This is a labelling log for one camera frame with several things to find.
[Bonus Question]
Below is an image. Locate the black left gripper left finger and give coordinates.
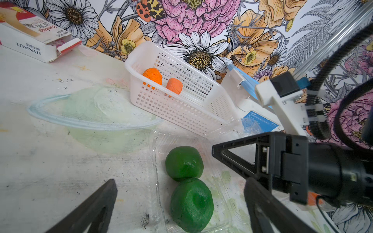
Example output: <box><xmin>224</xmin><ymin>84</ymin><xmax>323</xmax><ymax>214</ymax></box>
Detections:
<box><xmin>47</xmin><ymin>179</ymin><xmax>118</xmax><ymax>233</ymax></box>

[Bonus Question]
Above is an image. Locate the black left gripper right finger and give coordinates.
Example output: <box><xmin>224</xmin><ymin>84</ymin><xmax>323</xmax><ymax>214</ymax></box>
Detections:
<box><xmin>244</xmin><ymin>178</ymin><xmax>315</xmax><ymax>233</ymax></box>

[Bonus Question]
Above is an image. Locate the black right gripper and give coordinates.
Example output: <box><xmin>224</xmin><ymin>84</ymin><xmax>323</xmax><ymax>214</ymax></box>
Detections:
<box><xmin>212</xmin><ymin>132</ymin><xmax>373</xmax><ymax>207</ymax></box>

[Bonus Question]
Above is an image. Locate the clear clamshell with green fruit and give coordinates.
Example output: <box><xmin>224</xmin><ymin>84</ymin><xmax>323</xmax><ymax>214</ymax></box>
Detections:
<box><xmin>153</xmin><ymin>133</ymin><xmax>252</xmax><ymax>233</ymax></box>

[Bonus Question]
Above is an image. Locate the orange toy fruit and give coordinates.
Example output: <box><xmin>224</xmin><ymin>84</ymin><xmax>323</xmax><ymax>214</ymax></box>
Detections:
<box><xmin>166</xmin><ymin>78</ymin><xmax>183</xmax><ymax>95</ymax></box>
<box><xmin>308</xmin><ymin>192</ymin><xmax>324</xmax><ymax>207</ymax></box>
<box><xmin>143</xmin><ymin>68</ymin><xmax>163</xmax><ymax>85</ymax></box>

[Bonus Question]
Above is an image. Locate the green toy fruit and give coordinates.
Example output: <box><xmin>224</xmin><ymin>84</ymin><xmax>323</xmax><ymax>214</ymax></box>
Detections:
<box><xmin>170</xmin><ymin>178</ymin><xmax>214</xmax><ymax>233</ymax></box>
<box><xmin>165</xmin><ymin>146</ymin><xmax>204</xmax><ymax>182</ymax></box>

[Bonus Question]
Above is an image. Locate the blue lidded storage box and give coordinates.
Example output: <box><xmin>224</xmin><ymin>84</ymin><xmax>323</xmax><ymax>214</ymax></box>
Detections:
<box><xmin>221</xmin><ymin>64</ymin><xmax>286</xmax><ymax>133</ymax></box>

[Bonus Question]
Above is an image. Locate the white perforated plastic basket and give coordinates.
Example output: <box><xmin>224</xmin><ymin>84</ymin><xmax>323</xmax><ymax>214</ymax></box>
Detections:
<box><xmin>125</xmin><ymin>42</ymin><xmax>239</xmax><ymax>136</ymax></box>

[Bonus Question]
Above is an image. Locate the red and white carton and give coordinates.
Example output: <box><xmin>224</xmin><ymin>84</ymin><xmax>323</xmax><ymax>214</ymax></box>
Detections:
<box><xmin>1</xmin><ymin>2</ymin><xmax>82</xmax><ymax>63</ymax></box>

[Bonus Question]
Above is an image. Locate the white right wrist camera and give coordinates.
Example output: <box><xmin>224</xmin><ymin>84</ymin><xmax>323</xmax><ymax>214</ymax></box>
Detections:
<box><xmin>254</xmin><ymin>72</ymin><xmax>327</xmax><ymax>136</ymax></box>

